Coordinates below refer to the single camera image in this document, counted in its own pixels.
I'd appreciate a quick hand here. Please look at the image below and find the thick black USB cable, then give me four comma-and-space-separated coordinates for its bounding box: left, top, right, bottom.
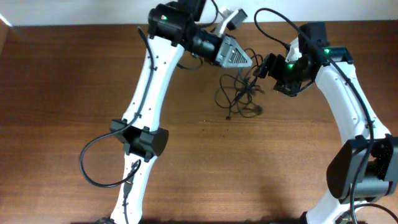
213, 46, 265, 119

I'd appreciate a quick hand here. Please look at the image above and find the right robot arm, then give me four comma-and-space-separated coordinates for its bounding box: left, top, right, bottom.
255, 22, 397, 224

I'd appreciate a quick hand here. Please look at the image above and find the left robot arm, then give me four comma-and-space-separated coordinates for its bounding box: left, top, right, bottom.
99, 1, 252, 223

